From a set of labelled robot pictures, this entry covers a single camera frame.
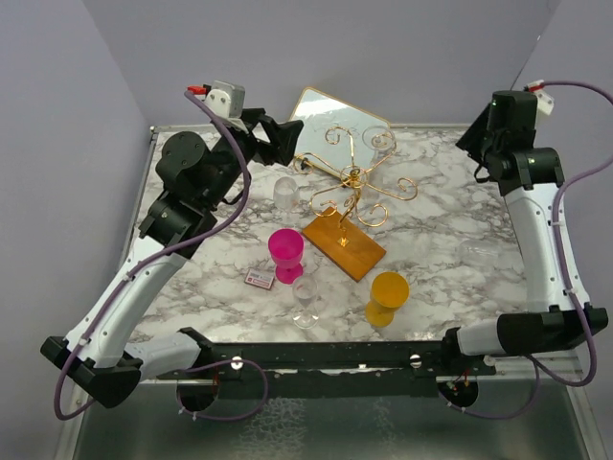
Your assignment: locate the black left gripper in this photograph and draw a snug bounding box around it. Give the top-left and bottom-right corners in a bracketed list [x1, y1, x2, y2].
[203, 107, 302, 209]

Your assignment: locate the clear round wine glass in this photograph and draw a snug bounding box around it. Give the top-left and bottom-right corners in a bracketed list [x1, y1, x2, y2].
[457, 240, 500, 269]

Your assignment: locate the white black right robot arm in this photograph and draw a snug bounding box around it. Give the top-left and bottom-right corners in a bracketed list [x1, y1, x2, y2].
[440, 90, 608, 375]

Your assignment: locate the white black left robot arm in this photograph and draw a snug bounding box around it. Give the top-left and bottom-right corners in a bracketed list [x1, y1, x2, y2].
[41, 108, 304, 408]

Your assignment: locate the hanging clear glass on rack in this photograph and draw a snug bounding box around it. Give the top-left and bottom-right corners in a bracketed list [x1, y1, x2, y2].
[362, 126, 397, 167]

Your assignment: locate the wooden rack base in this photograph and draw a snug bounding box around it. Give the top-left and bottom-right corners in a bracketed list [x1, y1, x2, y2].
[302, 206, 386, 282]

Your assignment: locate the small clear stemmed glass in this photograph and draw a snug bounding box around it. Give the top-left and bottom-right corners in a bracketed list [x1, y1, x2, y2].
[292, 275, 319, 329]

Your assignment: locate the gold framed whiteboard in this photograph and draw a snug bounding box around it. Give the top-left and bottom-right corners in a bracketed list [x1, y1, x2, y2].
[290, 87, 394, 177]

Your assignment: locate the pink plastic goblet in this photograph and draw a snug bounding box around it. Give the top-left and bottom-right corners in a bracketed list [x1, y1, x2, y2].
[267, 228, 305, 285]

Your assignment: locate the small red white box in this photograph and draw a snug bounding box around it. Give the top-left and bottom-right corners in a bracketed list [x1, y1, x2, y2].
[244, 269, 275, 290]

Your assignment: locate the yellow plastic goblet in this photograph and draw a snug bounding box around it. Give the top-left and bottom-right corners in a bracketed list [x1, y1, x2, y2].
[365, 271, 410, 328]

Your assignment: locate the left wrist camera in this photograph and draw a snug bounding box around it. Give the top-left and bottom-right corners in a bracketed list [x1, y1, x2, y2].
[187, 80, 246, 131]

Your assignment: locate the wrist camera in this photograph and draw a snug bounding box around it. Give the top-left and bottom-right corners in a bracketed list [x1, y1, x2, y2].
[187, 80, 246, 131]
[524, 80, 555, 117]

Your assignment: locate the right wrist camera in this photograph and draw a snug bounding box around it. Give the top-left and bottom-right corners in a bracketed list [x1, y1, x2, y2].
[524, 80, 555, 117]

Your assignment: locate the gold wire wine glass rack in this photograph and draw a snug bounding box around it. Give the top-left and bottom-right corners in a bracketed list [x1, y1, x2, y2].
[292, 126, 419, 228]

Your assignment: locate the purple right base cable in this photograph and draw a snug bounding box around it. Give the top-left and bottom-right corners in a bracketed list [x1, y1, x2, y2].
[438, 356, 542, 421]

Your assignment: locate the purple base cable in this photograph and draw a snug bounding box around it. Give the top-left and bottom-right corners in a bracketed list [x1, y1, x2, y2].
[438, 356, 542, 421]
[175, 358, 269, 423]

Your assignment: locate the black mounting rail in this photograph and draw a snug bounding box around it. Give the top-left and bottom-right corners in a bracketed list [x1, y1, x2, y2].
[164, 328, 495, 400]

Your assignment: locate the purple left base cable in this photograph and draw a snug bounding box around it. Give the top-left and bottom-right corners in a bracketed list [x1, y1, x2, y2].
[175, 358, 269, 423]

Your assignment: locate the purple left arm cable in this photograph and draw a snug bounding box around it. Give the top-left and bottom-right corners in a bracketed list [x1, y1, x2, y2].
[53, 90, 252, 422]

